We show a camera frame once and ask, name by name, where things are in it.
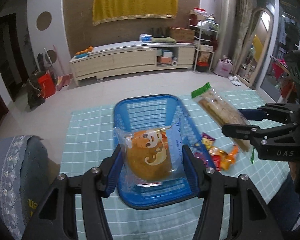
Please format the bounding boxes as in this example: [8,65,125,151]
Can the silver tower air conditioner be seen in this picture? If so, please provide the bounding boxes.
[212,0,238,67]

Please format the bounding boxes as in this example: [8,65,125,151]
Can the broom with red handle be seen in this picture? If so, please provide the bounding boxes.
[52,44,72,90]

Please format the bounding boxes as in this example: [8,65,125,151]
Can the teal checkered tablecloth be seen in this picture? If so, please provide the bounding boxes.
[59,90,293,240]

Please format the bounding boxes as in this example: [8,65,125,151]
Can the yellow purple chips packet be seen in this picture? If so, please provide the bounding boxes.
[201,132,217,153]

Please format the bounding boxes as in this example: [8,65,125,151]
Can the blue plastic basket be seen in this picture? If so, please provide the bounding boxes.
[114,94,208,210]

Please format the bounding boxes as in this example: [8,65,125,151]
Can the green folded cloth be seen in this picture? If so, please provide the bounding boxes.
[152,37,177,43]

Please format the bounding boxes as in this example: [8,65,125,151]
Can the yellow cloth cover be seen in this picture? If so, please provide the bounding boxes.
[92,0,178,27]

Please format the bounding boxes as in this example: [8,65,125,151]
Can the brown round wall plaque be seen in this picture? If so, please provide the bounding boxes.
[36,11,52,32]
[47,50,58,64]

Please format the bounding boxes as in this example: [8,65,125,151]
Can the red bag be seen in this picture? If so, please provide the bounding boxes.
[37,71,56,98]

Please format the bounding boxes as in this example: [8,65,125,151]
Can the long green-edged sandwich packet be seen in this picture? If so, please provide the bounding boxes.
[191,82,257,165]

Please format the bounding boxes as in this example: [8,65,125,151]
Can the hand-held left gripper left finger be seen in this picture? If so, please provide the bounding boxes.
[21,144,123,240]

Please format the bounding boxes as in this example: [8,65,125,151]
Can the red hanging garment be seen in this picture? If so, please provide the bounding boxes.
[272,64,294,98]

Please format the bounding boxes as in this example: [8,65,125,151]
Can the grey embroidered chair cover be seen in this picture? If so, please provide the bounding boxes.
[0,135,60,240]

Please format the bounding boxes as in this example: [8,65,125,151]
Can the black router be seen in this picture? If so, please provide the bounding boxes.
[150,27,165,37]

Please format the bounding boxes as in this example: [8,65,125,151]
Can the heap of oranges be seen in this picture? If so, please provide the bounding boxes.
[76,46,93,55]

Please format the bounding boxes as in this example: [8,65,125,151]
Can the white shelf rack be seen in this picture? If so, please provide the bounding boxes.
[193,20,219,73]

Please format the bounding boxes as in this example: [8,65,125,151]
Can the clear cartoon bread packet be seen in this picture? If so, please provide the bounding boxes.
[114,121,188,193]

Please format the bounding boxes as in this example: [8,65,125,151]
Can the brown cardboard box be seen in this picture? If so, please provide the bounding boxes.
[168,27,196,43]

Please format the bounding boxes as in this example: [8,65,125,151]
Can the patterned beige curtain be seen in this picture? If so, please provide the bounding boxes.
[234,0,255,75]

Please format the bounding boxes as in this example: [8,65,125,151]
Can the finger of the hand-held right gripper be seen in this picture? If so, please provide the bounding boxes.
[239,102,300,125]
[221,121,300,146]

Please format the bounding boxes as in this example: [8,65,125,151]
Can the wooden clothes rack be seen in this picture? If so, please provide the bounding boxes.
[269,55,294,100]

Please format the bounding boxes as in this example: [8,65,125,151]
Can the white mop pole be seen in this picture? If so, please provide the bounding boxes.
[44,47,54,75]

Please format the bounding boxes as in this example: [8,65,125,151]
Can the arched standing mirror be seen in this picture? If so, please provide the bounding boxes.
[237,7,275,88]

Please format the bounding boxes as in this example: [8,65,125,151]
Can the orange snack packet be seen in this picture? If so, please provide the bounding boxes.
[209,144,240,172]

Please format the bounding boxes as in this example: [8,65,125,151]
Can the black bag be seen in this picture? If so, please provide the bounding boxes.
[26,71,46,109]

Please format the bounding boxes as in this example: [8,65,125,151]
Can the beige low cabinet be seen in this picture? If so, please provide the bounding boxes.
[69,41,197,87]

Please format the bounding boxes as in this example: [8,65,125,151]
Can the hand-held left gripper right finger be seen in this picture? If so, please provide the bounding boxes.
[181,144,284,240]

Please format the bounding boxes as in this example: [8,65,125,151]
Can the pink bag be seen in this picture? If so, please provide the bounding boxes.
[215,55,233,77]

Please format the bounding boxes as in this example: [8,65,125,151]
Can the small red snack packet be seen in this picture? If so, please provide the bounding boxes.
[210,154,223,172]

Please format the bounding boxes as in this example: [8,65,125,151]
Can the red white box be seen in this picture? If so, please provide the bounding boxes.
[189,7,207,15]

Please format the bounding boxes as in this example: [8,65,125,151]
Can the glass balcony door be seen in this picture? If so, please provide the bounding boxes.
[255,0,300,100]

